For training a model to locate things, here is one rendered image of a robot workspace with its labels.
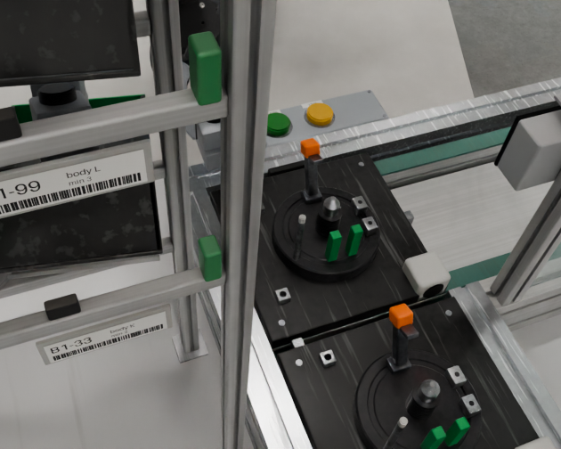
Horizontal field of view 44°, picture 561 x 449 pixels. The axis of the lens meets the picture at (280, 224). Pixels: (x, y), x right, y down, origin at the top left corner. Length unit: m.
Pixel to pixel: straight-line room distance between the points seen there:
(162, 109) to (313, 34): 1.06
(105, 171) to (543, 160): 0.49
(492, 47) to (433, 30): 1.48
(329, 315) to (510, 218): 0.35
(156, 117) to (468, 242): 0.74
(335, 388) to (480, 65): 2.13
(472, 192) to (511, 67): 1.79
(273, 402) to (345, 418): 0.08
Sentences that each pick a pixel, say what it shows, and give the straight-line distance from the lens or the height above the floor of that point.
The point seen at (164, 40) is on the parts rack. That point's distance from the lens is 0.52.
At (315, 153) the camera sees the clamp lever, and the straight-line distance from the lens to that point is 0.87.
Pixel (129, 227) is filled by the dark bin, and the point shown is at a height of 1.33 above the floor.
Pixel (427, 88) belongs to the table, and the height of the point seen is 0.86.
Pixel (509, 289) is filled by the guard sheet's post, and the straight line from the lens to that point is 0.89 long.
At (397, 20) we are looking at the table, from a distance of 1.45.
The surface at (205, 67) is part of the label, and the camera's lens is 0.32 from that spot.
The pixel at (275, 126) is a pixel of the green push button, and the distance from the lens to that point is 1.03.
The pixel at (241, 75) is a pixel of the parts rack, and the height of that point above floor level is 1.49.
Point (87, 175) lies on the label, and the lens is 0.35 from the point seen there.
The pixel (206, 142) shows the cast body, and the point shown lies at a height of 1.15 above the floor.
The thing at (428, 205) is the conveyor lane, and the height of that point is 0.92.
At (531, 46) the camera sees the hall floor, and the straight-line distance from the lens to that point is 2.98.
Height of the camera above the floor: 1.70
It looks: 53 degrees down
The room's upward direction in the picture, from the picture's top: 7 degrees clockwise
